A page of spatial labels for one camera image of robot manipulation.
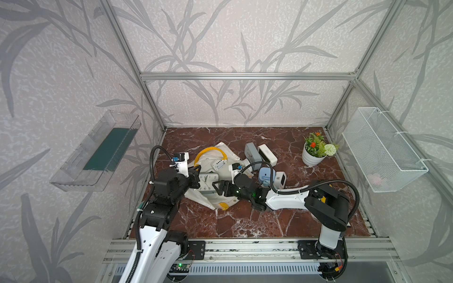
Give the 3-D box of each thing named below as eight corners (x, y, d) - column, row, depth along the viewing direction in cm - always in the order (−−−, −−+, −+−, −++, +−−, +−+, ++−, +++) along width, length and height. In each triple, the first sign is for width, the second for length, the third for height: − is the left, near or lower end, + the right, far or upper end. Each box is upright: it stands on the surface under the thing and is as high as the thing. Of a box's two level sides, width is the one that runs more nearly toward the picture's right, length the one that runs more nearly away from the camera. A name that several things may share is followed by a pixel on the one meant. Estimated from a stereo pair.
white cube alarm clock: (272, 189, 94) (274, 183, 89) (275, 175, 99) (277, 169, 95) (282, 192, 93) (285, 187, 88) (285, 178, 98) (287, 172, 93)
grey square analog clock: (254, 174, 100) (255, 164, 92) (244, 154, 109) (245, 143, 101) (261, 171, 101) (263, 161, 93) (251, 152, 110) (252, 141, 102)
